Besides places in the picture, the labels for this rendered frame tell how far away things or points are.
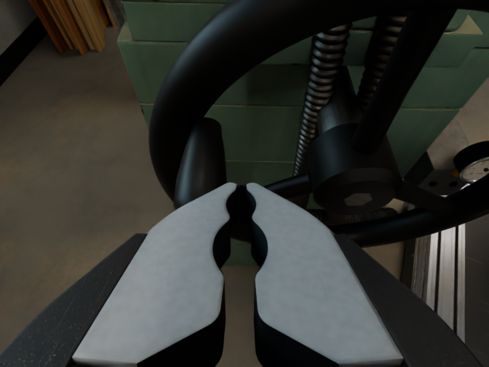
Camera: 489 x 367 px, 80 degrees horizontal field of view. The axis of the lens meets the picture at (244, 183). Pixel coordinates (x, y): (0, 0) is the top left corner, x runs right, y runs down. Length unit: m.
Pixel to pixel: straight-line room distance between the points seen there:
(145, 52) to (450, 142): 0.49
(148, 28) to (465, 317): 0.91
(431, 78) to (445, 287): 0.62
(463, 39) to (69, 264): 1.14
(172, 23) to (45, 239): 1.02
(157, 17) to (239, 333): 0.85
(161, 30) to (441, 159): 0.45
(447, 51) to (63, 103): 1.57
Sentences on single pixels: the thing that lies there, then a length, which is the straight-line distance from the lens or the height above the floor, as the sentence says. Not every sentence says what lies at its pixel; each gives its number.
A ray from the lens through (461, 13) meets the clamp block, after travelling 0.28.
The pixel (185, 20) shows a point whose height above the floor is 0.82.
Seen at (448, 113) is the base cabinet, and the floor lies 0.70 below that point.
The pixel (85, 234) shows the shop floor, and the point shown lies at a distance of 1.20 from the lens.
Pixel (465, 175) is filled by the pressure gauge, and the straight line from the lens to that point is 0.53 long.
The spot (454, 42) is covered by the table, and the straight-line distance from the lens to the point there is 0.29.
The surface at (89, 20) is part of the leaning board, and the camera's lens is 1.88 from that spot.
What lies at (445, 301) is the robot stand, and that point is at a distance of 0.93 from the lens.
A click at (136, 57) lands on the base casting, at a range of 0.38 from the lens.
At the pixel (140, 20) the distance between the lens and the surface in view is 0.36.
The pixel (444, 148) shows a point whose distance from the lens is 0.58.
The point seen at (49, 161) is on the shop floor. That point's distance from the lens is 1.46.
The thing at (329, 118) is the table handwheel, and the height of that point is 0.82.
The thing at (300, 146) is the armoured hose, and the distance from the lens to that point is 0.30.
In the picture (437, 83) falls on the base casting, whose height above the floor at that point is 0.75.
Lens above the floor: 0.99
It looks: 57 degrees down
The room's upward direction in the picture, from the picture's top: 2 degrees clockwise
